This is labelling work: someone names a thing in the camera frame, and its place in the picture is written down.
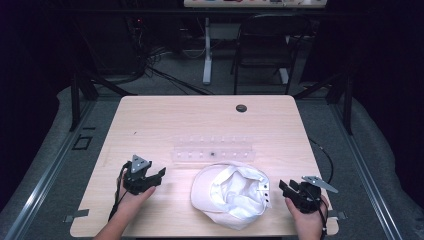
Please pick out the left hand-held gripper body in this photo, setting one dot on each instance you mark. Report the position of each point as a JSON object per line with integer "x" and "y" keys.
{"x": 138, "y": 180}

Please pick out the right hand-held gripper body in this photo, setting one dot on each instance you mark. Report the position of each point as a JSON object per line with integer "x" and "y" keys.
{"x": 308, "y": 196}

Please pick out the white cap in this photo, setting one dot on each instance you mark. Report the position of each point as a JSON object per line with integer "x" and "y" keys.
{"x": 230, "y": 196}

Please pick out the person's left hand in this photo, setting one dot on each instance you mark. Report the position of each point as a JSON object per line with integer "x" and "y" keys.
{"x": 131, "y": 203}

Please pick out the person's right hand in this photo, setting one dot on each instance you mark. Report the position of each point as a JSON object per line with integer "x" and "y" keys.
{"x": 310, "y": 225}

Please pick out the grey tape strip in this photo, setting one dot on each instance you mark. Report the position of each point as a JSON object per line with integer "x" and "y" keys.
{"x": 76, "y": 215}
{"x": 338, "y": 215}

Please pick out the clear acrylic rack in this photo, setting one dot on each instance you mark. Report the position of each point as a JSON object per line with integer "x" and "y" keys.
{"x": 213, "y": 154}

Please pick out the round black table grommet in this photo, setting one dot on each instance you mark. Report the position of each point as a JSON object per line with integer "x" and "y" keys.
{"x": 241, "y": 108}

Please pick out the black metal stand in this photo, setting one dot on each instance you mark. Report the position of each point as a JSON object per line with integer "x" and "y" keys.
{"x": 80, "y": 96}
{"x": 343, "y": 96}

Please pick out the white desk leg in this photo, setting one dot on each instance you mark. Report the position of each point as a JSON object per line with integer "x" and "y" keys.
{"x": 284, "y": 76}
{"x": 207, "y": 56}

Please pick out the black metal chair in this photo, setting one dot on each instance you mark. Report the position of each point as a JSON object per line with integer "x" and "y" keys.
{"x": 266, "y": 50}

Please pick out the white desk top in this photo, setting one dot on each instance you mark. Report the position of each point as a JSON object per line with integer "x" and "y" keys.
{"x": 255, "y": 3}

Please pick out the aluminium floor rail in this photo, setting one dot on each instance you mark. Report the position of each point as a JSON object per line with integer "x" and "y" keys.
{"x": 366, "y": 173}
{"x": 50, "y": 173}

